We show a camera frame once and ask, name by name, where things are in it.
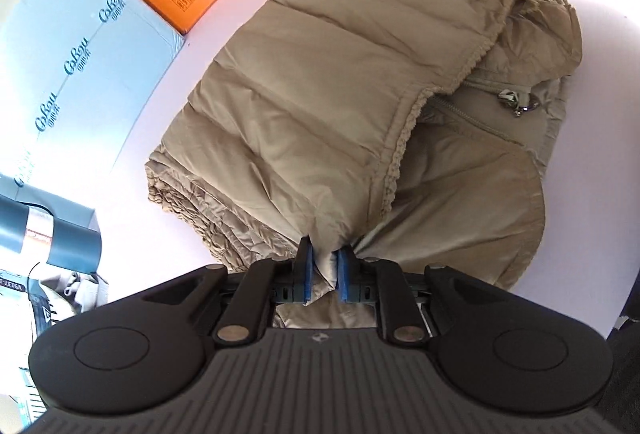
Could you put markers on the light blue carton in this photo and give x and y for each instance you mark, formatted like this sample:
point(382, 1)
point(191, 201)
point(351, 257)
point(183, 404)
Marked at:
point(85, 78)

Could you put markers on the blue white labelled box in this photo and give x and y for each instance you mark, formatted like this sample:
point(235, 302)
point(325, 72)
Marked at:
point(20, 304)

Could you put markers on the beige quilted vest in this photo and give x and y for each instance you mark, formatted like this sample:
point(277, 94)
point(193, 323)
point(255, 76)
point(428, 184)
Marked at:
point(330, 103)

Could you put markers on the blue thermos bottle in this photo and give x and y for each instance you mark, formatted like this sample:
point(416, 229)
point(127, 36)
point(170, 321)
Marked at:
point(55, 236)

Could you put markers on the grey cloth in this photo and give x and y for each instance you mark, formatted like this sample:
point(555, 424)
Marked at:
point(75, 294)

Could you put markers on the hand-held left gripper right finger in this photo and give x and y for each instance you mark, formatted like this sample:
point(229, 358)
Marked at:
point(343, 271)

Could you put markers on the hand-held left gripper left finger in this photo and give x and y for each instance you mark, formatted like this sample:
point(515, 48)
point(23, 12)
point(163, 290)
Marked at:
point(305, 271)

